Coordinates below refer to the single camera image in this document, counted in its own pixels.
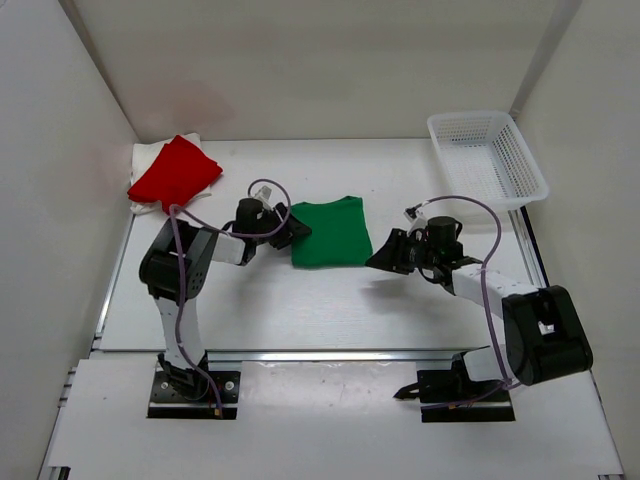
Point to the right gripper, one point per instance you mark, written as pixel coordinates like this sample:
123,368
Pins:
393,256

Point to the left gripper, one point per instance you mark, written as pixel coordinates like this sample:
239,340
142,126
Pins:
292,231

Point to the green t shirt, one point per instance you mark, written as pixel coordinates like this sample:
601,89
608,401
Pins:
339,235

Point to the red t shirt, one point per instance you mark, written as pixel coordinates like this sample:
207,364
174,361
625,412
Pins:
180,172

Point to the white t shirt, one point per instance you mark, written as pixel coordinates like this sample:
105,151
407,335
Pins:
143,156

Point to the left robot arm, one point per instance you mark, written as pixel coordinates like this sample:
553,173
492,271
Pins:
175,268

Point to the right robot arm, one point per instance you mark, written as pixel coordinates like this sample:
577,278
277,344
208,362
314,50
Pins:
544,338

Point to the white plastic basket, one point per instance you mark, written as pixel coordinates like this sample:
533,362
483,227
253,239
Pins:
483,155

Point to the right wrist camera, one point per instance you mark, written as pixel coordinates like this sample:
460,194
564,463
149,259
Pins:
415,215

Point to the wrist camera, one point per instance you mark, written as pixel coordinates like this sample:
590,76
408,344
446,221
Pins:
415,215
263,193

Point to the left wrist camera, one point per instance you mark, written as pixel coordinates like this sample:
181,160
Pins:
263,193

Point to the aluminium frame rail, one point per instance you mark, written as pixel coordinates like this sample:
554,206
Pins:
528,245

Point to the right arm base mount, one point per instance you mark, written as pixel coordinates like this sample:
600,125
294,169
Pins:
451,396

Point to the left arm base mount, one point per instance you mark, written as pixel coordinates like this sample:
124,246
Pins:
185,394

